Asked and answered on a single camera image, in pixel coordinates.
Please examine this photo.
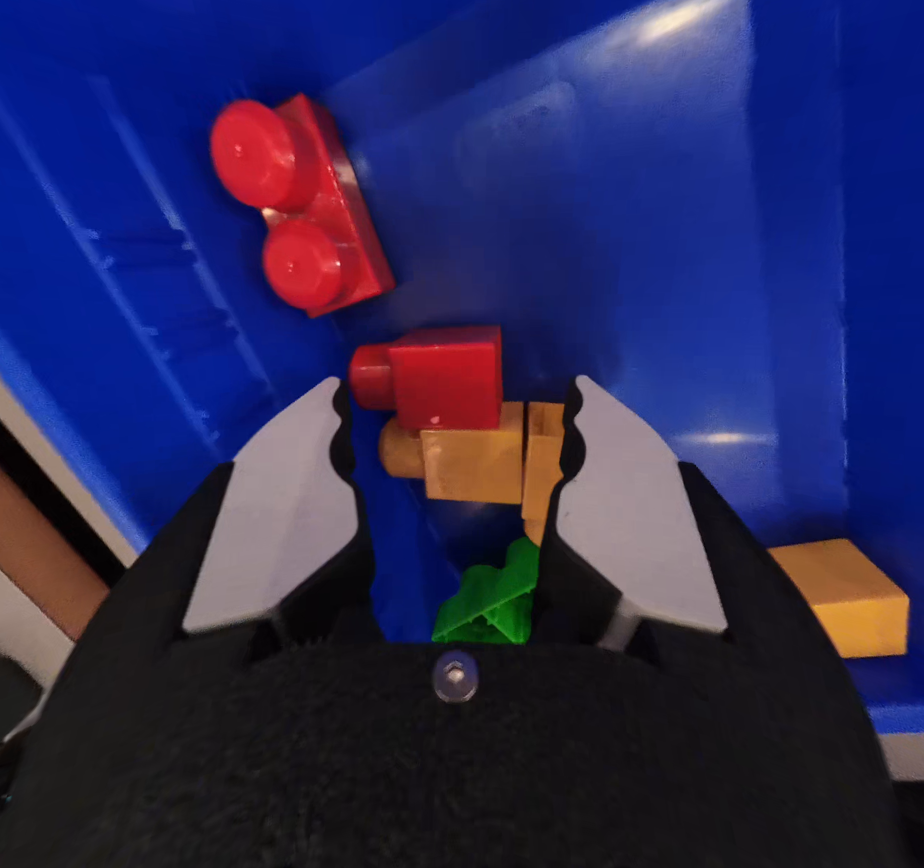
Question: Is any red single-stud toy block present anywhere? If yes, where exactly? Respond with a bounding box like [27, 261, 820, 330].
[350, 326, 504, 430]

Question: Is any grey wooden-edged table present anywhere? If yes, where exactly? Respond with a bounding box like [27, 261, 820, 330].
[0, 471, 109, 641]

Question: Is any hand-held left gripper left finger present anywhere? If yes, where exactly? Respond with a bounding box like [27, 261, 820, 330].
[182, 377, 375, 634]

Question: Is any blue plastic bin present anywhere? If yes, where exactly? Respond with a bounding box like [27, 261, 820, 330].
[0, 0, 924, 735]

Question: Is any pile of colourful toy blocks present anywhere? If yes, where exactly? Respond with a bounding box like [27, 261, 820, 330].
[209, 93, 911, 658]

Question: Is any grey desk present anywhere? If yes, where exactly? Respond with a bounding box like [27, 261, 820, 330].
[0, 377, 924, 786]

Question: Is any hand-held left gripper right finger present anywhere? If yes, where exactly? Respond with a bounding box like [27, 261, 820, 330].
[538, 376, 729, 651]

